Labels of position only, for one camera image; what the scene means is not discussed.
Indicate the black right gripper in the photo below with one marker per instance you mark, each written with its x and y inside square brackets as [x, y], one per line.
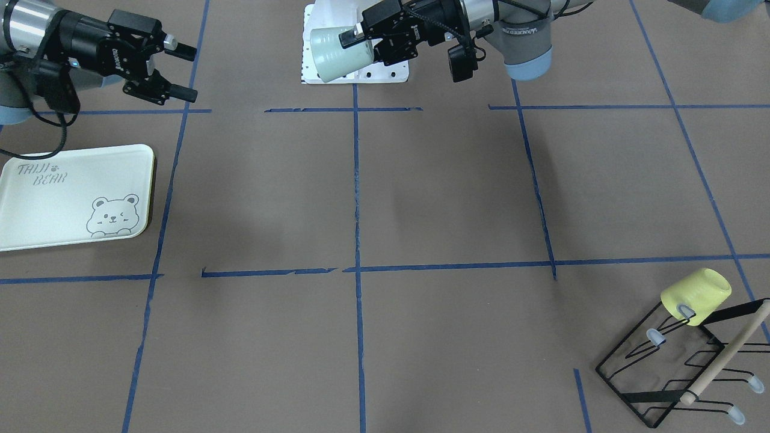
[89, 37]

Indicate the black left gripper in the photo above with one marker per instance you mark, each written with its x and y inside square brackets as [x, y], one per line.
[441, 15]

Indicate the light green cup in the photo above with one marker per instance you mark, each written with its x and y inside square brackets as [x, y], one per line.
[331, 60]

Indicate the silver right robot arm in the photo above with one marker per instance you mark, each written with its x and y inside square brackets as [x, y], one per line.
[51, 53]

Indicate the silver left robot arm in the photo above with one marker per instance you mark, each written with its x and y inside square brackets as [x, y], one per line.
[519, 30]

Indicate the cream bear serving tray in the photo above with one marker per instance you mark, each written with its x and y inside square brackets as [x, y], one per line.
[78, 196]

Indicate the yellow cup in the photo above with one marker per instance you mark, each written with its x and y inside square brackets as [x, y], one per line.
[696, 296]

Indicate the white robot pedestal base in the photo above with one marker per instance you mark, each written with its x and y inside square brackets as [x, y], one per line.
[328, 14]

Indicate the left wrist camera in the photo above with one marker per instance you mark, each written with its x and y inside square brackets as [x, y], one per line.
[462, 61]

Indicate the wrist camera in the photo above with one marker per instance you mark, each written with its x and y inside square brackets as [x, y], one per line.
[54, 84]
[462, 61]

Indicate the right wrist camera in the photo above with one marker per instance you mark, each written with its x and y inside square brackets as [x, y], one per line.
[54, 84]

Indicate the black wire cup rack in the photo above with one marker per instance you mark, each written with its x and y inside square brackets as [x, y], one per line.
[665, 364]

